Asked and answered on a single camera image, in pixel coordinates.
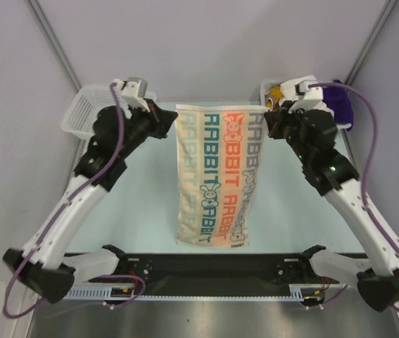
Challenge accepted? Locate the yellow patterned towel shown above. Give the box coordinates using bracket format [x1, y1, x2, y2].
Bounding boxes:
[264, 84, 284, 111]

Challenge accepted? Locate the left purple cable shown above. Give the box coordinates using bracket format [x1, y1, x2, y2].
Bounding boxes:
[2, 81, 147, 320]

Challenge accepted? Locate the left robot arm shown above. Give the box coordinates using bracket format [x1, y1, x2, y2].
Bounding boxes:
[3, 99, 178, 303]

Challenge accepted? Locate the white basket with towels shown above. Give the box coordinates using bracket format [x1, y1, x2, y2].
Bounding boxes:
[260, 75, 354, 130]

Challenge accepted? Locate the grey cable duct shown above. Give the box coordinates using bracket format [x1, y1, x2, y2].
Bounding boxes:
[64, 283, 329, 302]

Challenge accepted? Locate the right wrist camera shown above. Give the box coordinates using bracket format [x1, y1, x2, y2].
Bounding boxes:
[278, 75, 324, 113]

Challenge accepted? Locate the colourful rabbit print towel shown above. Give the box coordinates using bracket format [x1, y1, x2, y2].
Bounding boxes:
[175, 104, 267, 248]

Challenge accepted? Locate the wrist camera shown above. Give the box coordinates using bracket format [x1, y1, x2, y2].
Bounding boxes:
[278, 75, 324, 113]
[110, 77, 149, 111]

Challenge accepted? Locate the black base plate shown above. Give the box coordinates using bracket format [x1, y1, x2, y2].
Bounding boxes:
[75, 251, 341, 299]

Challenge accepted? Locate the aluminium corner post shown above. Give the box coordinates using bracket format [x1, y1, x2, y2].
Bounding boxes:
[344, 0, 399, 85]
[24, 0, 82, 92]

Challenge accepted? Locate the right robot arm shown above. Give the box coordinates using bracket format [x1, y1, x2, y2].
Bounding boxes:
[265, 108, 399, 312]

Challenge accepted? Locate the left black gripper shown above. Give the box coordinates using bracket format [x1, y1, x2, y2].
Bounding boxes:
[119, 98, 178, 158]

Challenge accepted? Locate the purple towel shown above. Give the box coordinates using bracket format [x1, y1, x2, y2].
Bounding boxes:
[322, 87, 354, 131]

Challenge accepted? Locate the empty white plastic basket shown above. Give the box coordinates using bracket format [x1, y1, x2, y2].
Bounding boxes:
[60, 82, 158, 140]

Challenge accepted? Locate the left aluminium corner post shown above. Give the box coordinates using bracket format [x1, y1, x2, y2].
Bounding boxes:
[24, 0, 82, 92]

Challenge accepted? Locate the right aluminium corner post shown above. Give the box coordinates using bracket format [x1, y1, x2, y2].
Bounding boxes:
[344, 0, 399, 85]

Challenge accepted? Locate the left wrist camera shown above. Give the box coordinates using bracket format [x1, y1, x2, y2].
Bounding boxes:
[110, 77, 149, 111]

